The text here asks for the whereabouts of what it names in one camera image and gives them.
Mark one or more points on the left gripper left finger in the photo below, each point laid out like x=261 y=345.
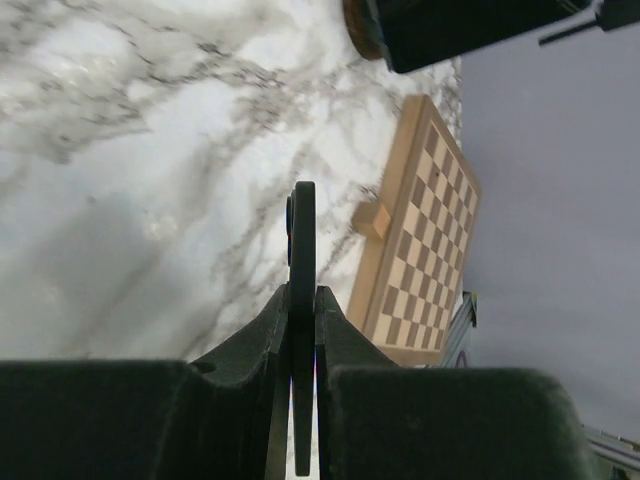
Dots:
x=147 y=419

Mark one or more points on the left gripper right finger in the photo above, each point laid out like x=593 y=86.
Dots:
x=378 y=420

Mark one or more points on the black smartphone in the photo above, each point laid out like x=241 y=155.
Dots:
x=301 y=231

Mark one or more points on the blue-edged phone back right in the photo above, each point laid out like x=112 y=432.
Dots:
x=414 y=34

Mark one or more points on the round wooden stand right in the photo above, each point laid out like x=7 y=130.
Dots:
x=362 y=29

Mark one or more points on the wooden chessboard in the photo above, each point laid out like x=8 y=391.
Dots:
x=405 y=290

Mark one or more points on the small wooden block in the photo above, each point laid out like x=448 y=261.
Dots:
x=371 y=219

